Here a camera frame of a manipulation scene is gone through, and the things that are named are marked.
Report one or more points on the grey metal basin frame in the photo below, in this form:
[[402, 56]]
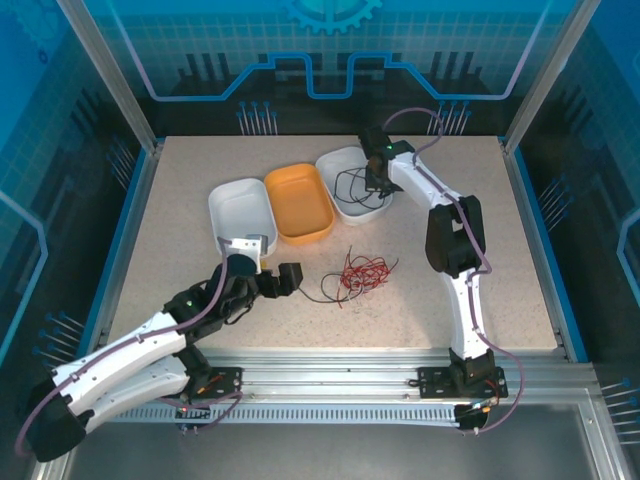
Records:
[[325, 450]]

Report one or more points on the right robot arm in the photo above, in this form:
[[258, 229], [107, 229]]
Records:
[[462, 310]]

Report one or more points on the white plastic tray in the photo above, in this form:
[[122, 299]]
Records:
[[240, 200], [345, 160]]

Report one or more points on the aluminium frame post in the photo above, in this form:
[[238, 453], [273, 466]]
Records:
[[110, 75], [545, 75]]

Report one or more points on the aluminium table side rail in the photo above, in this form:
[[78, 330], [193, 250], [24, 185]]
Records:
[[530, 225], [140, 200]]

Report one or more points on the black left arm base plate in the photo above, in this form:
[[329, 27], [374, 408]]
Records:
[[227, 382]]

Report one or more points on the orange plastic tray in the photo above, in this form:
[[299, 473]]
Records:
[[300, 200]]

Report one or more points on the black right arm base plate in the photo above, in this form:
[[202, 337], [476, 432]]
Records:
[[432, 382]]

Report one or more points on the aluminium mounting rail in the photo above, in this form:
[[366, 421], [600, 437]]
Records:
[[325, 372]]

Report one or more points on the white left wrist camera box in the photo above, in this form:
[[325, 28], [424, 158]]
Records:
[[247, 245]]

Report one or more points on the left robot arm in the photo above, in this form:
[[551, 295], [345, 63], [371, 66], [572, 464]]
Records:
[[125, 350]]

